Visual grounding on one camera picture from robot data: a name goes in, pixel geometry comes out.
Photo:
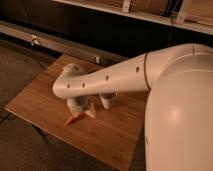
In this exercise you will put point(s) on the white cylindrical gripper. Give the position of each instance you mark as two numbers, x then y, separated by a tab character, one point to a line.
80	104

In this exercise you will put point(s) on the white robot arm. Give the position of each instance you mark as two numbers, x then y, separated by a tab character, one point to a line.
179	112

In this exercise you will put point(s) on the white table edge bracket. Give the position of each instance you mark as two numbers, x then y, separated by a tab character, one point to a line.
97	59

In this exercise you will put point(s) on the white wall bracket left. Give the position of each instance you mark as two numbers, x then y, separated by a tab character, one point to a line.
34	40

